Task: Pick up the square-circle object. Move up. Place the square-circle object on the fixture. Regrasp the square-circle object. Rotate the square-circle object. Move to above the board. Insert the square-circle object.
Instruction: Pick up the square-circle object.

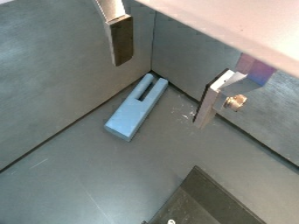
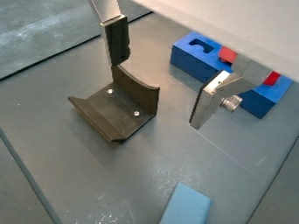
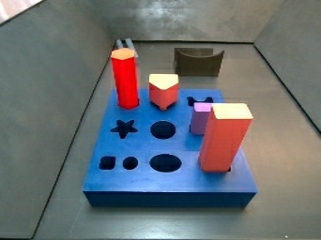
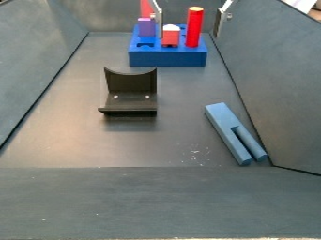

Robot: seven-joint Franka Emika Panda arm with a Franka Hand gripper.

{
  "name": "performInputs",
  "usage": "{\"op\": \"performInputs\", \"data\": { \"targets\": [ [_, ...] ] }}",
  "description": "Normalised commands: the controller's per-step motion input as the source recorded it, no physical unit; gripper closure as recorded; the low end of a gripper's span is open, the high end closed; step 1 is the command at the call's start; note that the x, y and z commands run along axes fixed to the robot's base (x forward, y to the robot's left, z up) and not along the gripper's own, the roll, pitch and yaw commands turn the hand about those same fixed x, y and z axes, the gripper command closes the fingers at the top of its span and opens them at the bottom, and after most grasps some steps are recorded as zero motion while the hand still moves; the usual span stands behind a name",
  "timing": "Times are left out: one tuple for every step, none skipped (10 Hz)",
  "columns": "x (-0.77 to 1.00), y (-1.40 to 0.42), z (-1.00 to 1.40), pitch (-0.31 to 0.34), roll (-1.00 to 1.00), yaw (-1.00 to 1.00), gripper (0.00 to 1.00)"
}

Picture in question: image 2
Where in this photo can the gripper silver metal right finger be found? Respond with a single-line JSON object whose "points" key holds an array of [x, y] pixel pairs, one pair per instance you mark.
{"points": [[220, 91]]}

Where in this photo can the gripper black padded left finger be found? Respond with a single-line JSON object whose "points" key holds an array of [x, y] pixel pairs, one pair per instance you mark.
{"points": [[113, 27]]}

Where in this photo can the light blue square-circle object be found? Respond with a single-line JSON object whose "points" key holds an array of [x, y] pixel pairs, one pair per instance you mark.
{"points": [[186, 208]]}

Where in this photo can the black curved fixture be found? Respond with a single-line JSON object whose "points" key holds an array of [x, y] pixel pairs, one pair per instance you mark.
{"points": [[120, 108]]}

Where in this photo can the red hexagonal peg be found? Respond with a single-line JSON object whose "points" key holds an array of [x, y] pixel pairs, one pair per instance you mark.
{"points": [[226, 55]]}

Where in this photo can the red pentagon peg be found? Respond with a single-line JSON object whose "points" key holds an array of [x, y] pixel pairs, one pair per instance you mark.
{"points": [[270, 79]]}

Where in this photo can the blue shape sorter base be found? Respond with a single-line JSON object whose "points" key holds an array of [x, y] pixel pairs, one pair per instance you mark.
{"points": [[194, 55]]}

